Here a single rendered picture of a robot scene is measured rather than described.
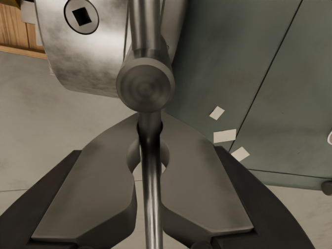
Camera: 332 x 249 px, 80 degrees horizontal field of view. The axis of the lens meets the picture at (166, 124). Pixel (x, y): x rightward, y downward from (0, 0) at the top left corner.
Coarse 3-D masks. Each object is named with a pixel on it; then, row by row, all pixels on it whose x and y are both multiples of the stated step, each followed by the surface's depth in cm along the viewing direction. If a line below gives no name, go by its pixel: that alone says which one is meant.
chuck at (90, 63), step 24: (48, 0) 19; (96, 0) 19; (120, 0) 20; (48, 24) 20; (120, 24) 21; (48, 48) 22; (72, 48) 22; (96, 48) 22; (120, 48) 22; (72, 72) 25; (96, 72) 25
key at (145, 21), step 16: (128, 0) 7; (144, 0) 7; (144, 16) 7; (144, 32) 8; (160, 48) 8; (160, 112) 10; (144, 128) 10; (160, 128) 11; (144, 144) 11; (144, 160) 11; (160, 160) 11; (144, 176) 12; (160, 176) 12; (144, 192) 12; (160, 192) 12; (144, 208) 13; (160, 208) 12; (160, 224) 13; (160, 240) 13
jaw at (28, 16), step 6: (24, 0) 30; (24, 6) 30; (30, 6) 30; (24, 12) 31; (30, 12) 31; (24, 18) 31; (30, 18) 31; (36, 18) 31; (36, 24) 31; (36, 30) 32; (36, 36) 32; (36, 42) 32
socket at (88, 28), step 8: (72, 0) 19; (80, 0) 19; (88, 0) 20; (72, 8) 20; (80, 8) 22; (88, 8) 20; (72, 16) 20; (80, 16) 22; (88, 16) 23; (96, 16) 20; (72, 24) 21; (80, 24) 21; (88, 24) 21; (96, 24) 21; (80, 32) 21; (88, 32) 21
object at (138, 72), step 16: (144, 48) 8; (128, 64) 7; (144, 64) 7; (160, 64) 7; (128, 80) 7; (144, 80) 7; (160, 80) 7; (128, 96) 7; (144, 96) 7; (160, 96) 7; (144, 112) 8
